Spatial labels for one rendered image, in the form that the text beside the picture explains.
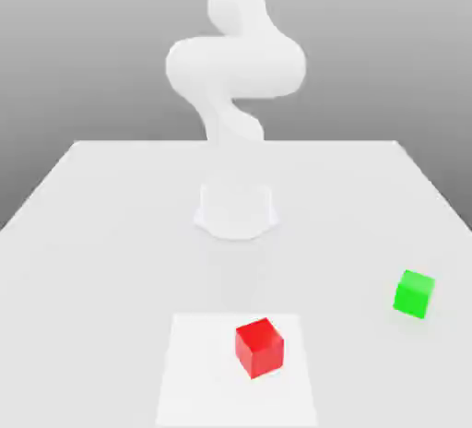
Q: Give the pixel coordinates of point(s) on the small red cube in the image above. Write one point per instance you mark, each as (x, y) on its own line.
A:
(259, 347)

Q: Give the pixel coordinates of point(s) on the small green cube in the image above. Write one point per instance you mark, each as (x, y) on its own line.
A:
(413, 294)

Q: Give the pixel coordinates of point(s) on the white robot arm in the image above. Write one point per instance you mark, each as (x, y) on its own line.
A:
(236, 66)

